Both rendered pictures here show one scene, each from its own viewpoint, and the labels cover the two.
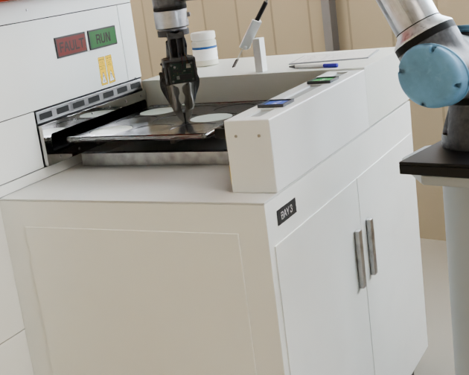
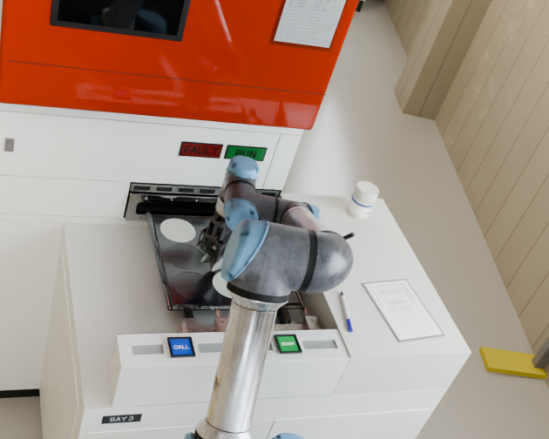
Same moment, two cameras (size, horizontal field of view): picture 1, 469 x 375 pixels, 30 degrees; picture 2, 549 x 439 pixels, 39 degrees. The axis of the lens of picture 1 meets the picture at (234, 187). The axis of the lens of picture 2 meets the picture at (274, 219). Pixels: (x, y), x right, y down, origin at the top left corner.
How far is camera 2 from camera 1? 1.52 m
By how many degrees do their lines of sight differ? 37
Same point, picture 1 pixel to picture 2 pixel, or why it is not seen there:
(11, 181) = (82, 217)
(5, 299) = (42, 277)
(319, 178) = (198, 410)
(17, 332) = (44, 297)
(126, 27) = (283, 151)
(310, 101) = (212, 366)
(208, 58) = (354, 211)
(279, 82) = (319, 296)
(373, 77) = (367, 365)
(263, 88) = not seen: hidden behind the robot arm
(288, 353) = not seen: outside the picture
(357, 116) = (308, 385)
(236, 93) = not seen: hidden behind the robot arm
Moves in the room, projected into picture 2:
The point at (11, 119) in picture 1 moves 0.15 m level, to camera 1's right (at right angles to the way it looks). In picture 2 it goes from (102, 180) to (135, 213)
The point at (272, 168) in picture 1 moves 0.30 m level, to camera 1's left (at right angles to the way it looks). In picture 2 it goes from (114, 393) to (40, 305)
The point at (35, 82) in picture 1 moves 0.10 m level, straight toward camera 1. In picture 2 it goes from (142, 165) to (117, 178)
